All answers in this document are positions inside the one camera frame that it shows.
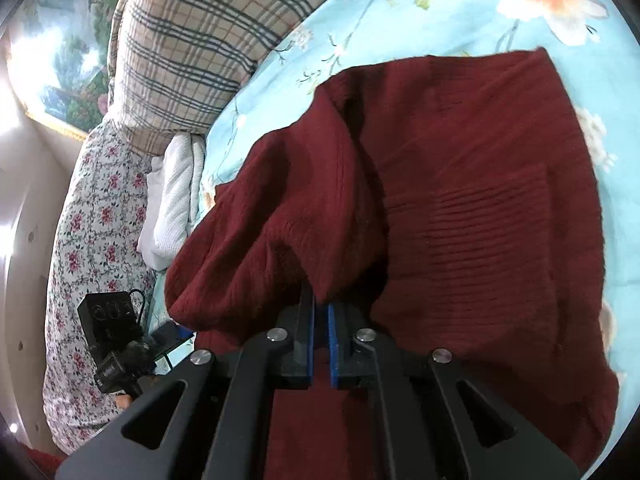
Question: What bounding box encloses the white floral quilt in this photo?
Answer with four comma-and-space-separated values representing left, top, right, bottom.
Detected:
42, 117, 158, 456

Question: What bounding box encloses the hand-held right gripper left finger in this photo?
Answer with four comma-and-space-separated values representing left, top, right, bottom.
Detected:
55, 282, 317, 480

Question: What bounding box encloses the black cable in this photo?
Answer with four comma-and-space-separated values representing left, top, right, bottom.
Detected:
127, 287, 149, 328

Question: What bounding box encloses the dark red knit sweater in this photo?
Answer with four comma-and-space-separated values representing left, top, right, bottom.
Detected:
164, 47, 622, 480

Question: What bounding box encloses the red cloth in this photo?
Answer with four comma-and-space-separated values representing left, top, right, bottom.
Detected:
22, 447, 67, 480

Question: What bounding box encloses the landscape wall poster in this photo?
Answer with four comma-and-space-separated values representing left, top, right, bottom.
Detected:
7, 0, 141, 136

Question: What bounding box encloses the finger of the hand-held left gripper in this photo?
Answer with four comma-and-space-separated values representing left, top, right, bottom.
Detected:
150, 321, 195, 361

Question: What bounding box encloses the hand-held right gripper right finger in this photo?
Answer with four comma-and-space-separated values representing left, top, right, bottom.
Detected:
327, 303, 582, 480

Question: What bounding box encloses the white towel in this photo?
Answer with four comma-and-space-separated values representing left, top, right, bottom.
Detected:
136, 134, 207, 271

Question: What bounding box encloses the light blue floral bed sheet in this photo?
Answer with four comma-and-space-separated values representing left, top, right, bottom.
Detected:
150, 0, 640, 480

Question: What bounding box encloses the beige plaid pillow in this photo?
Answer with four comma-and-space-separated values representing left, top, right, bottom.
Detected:
107, 0, 373, 155

